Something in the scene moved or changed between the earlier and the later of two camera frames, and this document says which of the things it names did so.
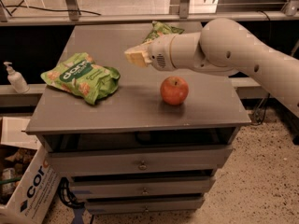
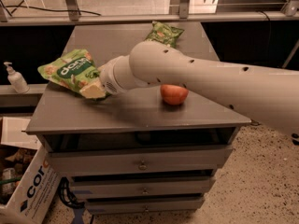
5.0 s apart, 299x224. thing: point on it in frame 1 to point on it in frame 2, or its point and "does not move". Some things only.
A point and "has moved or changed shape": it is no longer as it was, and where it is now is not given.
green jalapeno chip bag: x=160 y=27 does not move
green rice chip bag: x=78 y=75 has moved or changed shape
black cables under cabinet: x=67 y=195 does not move
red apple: x=174 y=90 does not move
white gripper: x=159 y=52 to x=106 y=76
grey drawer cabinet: x=153 y=145 does not move
